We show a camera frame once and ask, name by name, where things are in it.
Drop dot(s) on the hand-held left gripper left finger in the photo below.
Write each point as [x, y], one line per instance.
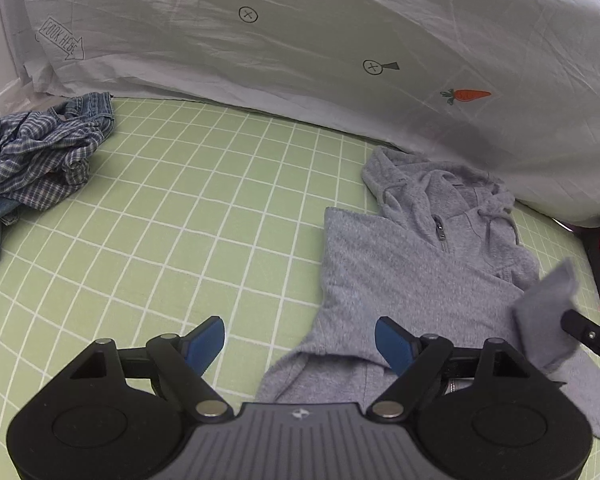
[205, 346]

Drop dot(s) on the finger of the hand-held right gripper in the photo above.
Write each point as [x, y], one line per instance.
[591, 335]

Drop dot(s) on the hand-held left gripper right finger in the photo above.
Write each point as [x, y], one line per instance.
[392, 349]

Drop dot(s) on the grey zip hoodie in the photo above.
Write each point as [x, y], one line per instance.
[380, 270]

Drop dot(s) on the blue plaid shirt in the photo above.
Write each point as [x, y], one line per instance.
[35, 155]

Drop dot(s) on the blue denim jeans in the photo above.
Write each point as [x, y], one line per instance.
[94, 107]

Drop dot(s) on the white printed duvet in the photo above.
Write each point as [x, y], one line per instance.
[280, 60]

